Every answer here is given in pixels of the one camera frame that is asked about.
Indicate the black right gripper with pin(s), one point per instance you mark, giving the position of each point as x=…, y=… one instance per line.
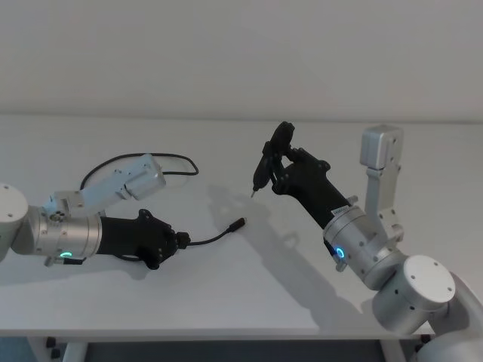
x=313, y=188

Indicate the black pen-shaped power tool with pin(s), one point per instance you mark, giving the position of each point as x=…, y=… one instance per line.
x=261, y=171

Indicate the black frame knob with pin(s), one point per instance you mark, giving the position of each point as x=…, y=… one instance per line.
x=55, y=353

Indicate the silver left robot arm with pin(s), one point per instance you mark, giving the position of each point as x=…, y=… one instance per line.
x=68, y=230

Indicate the white table frame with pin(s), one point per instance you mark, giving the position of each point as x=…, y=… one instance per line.
x=75, y=348

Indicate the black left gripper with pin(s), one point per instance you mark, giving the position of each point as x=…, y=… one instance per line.
x=132, y=237

